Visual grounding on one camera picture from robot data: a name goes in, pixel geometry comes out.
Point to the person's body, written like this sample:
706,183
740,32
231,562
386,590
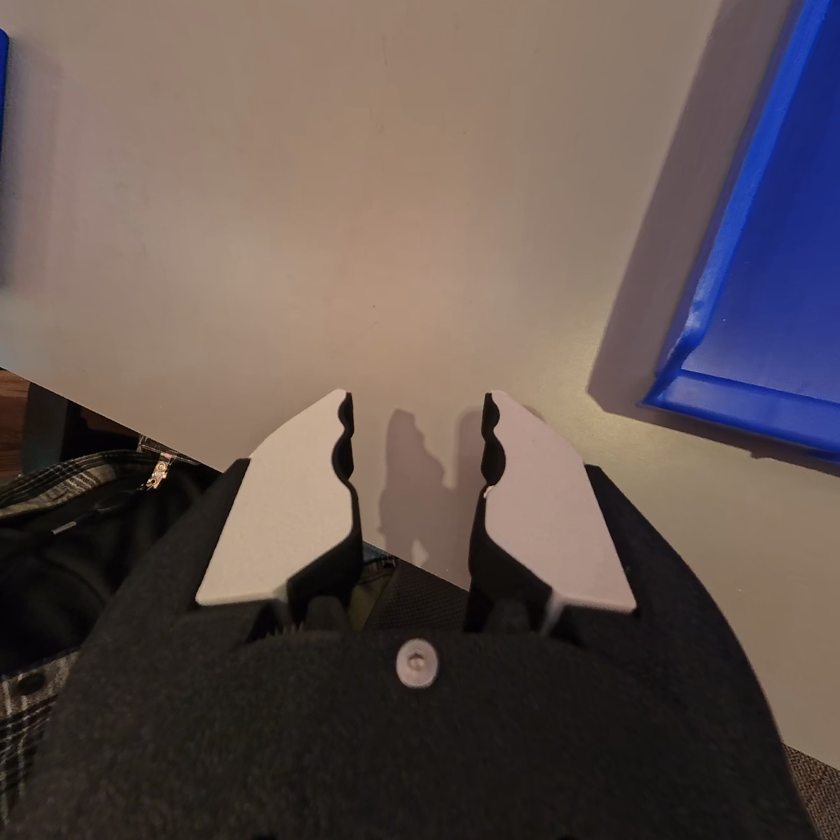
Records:
65,558

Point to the blue plastic bin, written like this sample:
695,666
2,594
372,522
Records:
774,262
3,131

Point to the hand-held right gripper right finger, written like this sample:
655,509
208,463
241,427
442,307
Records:
558,525

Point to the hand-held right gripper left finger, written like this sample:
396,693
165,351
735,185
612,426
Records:
282,518

